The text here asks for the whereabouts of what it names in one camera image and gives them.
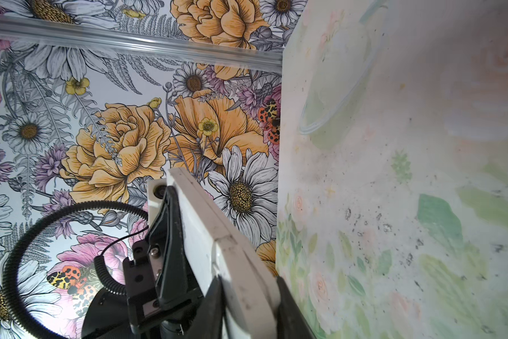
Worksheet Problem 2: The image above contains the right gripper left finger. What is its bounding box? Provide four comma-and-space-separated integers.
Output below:
186, 277, 225, 339

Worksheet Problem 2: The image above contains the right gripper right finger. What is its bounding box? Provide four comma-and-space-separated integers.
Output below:
277, 276, 316, 339

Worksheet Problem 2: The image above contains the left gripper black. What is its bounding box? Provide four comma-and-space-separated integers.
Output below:
82, 185, 203, 338

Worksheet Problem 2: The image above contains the white remote control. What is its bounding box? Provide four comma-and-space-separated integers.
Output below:
147, 168, 281, 338

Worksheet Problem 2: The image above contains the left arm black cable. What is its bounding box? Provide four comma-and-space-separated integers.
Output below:
1, 200, 149, 339

